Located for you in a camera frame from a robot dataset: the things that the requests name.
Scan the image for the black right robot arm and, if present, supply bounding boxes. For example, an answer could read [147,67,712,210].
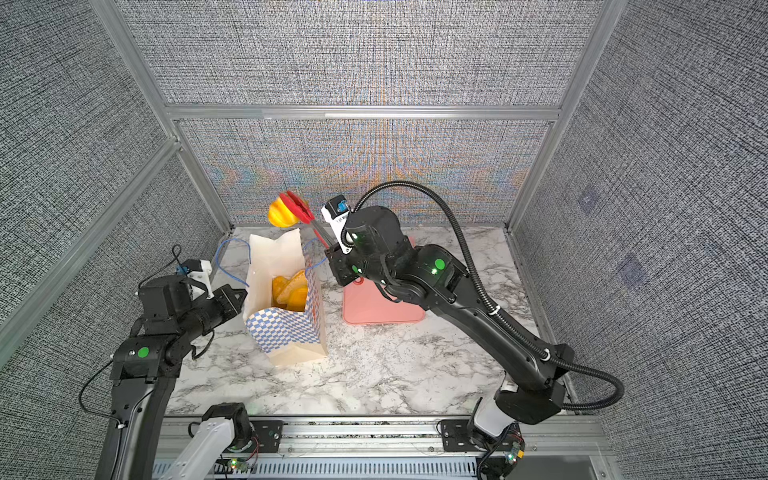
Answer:
[321,196,574,445]

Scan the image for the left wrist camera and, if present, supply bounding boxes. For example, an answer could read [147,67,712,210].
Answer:
[176,259,213,300]

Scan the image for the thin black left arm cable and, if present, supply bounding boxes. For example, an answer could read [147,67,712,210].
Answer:
[77,359,124,428]

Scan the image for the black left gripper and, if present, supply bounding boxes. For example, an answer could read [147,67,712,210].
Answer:
[181,284,249,342]

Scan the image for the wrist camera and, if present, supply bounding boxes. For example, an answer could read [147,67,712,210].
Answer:
[321,194,351,254]
[176,259,213,300]

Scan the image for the small ridged yellow bun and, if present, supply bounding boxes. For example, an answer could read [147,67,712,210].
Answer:
[267,193,300,228]

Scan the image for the triangular tan bread slice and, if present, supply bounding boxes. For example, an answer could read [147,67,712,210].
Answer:
[271,270,309,312]

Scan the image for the red kitchen tongs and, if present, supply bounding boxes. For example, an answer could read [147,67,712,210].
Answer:
[279,191,334,249]

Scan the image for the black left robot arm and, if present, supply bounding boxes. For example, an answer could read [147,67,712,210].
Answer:
[95,275,247,479]

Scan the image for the checkered paper bag blue handles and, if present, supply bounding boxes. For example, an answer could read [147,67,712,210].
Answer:
[230,229,328,366]

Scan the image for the pink plastic tray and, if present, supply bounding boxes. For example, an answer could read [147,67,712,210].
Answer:
[342,236,427,326]

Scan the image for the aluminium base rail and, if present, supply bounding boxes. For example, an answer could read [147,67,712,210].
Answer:
[150,415,623,479]

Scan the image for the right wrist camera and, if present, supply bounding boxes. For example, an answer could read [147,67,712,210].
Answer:
[321,194,351,254]

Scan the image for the black corrugated cable conduit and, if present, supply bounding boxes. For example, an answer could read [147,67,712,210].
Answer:
[353,180,625,412]

